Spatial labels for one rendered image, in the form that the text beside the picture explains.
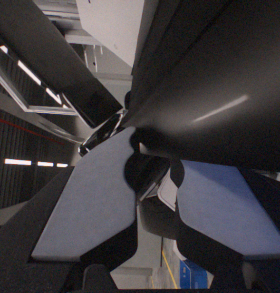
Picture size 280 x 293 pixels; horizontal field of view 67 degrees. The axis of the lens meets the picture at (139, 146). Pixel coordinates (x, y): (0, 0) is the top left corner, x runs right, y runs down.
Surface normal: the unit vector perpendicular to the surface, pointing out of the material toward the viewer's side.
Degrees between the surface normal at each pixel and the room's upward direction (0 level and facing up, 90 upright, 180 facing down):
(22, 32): 138
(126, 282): 90
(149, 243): 90
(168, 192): 54
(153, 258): 90
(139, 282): 90
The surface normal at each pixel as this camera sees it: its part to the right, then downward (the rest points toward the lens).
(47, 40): 0.73, -0.53
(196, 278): 0.05, -0.23
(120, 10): -0.68, 0.67
